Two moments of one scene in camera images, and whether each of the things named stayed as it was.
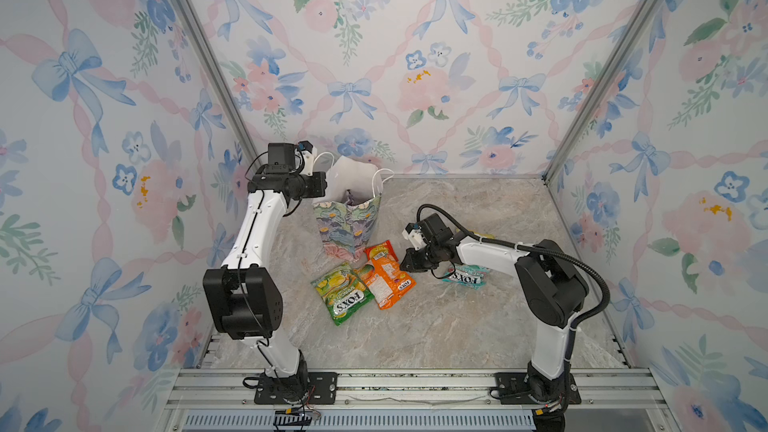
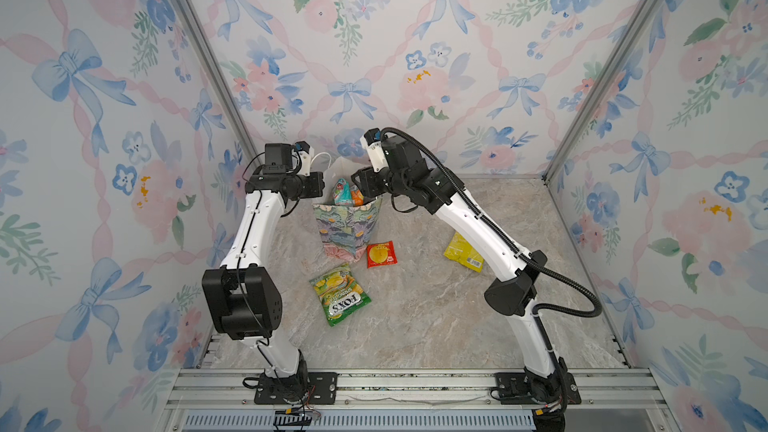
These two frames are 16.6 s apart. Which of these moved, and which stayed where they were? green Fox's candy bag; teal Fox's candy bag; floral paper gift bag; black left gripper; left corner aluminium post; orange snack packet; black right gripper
Moved: orange snack packet; teal Fox's candy bag; black right gripper
Stayed: green Fox's candy bag; black left gripper; left corner aluminium post; floral paper gift bag
